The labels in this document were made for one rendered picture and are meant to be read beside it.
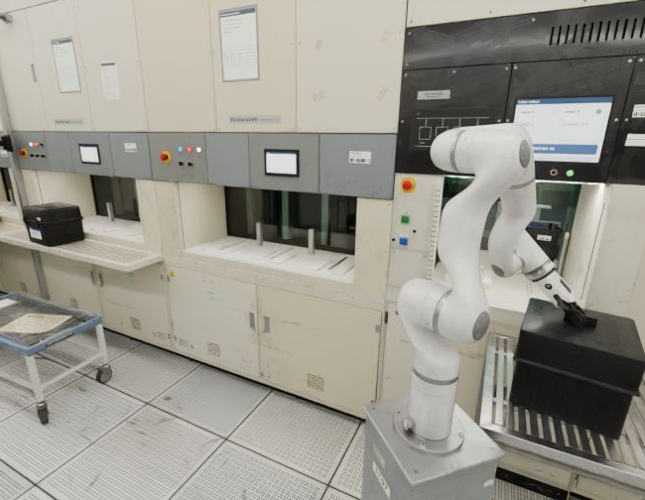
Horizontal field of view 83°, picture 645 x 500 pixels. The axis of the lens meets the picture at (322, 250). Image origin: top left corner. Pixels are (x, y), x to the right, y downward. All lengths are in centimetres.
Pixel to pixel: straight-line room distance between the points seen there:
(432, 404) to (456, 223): 47
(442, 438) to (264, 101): 158
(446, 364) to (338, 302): 100
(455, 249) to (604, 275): 83
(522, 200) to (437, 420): 63
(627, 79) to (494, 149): 81
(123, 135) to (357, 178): 155
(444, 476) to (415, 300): 44
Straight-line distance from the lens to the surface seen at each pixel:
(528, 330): 122
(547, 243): 216
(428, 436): 111
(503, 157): 86
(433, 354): 99
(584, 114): 159
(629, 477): 129
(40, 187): 364
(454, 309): 89
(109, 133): 275
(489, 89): 159
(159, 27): 241
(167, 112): 236
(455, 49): 163
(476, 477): 118
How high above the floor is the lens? 153
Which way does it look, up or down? 17 degrees down
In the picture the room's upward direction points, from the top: 1 degrees clockwise
